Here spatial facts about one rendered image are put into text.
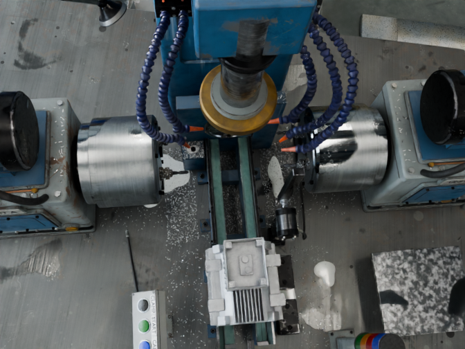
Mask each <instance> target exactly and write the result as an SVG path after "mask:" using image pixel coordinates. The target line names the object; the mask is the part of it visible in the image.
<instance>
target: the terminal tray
mask: <svg viewBox="0 0 465 349"><path fill-rule="evenodd" d="M259 240H260V241H261V244H258V241H259ZM228 243H230V246H228V245H227V244H228ZM222 249H223V252H222V254H223V260H224V261H223V264H224V269H225V270H224V274H225V276H224V279H226V280H225V284H226V286H225V289H226V290H227V292H229V291H232V290H233V291H235V290H242V289H257V288H258V289H260V288H266V287H268V273H267V266H266V254H265V247H264V237H262V238H245V239H236V240H224V243H223V246H222ZM262 280H265V283H262ZM231 283H234V285H233V286H231V285H230V284H231Z"/></svg>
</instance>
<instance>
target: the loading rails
mask: <svg viewBox="0 0 465 349"><path fill-rule="evenodd" d="M235 154H236V162H237V169H236V170H221V162H220V153H219V139H209V138H206V152H205V157H206V171H197V184H207V185H208V200H209V209H210V210H209V214H210V219H200V229H201V232H211V238H212V240H211V243H212V244H210V248H212V246H214V245H217V244H223V243H224V240H236V239H245V238H262V235H261V228H266V218H265V215H259V207H258V200H257V188H256V181H257V180H260V179H261V173H260V168H254V161H253V154H254V151H253V148H252V141H251V137H250V136H248V138H247V137H242V138H237V145H236V150H235ZM234 184H235V185H237V184H239V198H240V206H241V220H242V228H243V233H238V234H228V235H226V221H225V213H224V196H223V187H222V186H227V185H234ZM251 325H252V333H253V340H254V345H256V346H264V345H268V344H276V343H275V332H277V322H276V321H269V322H261V323H251ZM207 332H208V338H216V341H217V349H227V348H236V344H235V330H234V325H224V326H217V325H210V324H207Z"/></svg>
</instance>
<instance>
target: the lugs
mask: <svg viewBox="0 0 465 349"><path fill-rule="evenodd" d="M222 246H223V245H222V244H217V245H214V246H212V252H213V254H220V253H222V252H223V249H222ZM264 247H265V251H267V250H271V249H272V248H271V241H264ZM267 317H268V322H269V321H279V320H280V317H279V312H278V311H276V312H267ZM217 318H218V325H222V326H224V325H230V316H218V317H217Z"/></svg>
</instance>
